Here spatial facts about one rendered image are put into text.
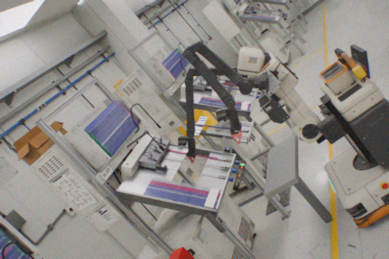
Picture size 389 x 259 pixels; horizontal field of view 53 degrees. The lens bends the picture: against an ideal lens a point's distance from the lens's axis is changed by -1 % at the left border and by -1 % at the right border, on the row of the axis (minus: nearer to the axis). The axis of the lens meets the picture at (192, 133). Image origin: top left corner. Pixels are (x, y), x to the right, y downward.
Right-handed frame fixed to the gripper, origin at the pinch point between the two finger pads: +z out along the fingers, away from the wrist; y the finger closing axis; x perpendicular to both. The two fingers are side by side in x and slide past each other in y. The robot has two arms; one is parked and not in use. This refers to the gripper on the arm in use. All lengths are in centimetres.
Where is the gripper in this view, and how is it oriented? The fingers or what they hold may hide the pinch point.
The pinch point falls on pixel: (192, 161)
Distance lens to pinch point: 298.7
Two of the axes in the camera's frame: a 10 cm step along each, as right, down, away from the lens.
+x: 9.6, 0.8, -2.6
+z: 0.6, 8.8, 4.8
